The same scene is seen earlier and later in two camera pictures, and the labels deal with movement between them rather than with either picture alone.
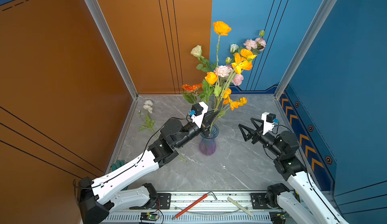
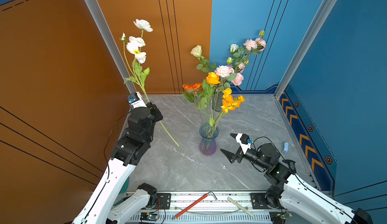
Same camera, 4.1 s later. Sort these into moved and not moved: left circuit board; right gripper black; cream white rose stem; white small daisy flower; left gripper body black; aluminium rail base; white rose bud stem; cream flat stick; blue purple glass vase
Moved: left gripper body black; right gripper black; white small daisy flower
Not moved: white rose bud stem; blue purple glass vase; cream white rose stem; cream flat stick; left circuit board; aluminium rail base
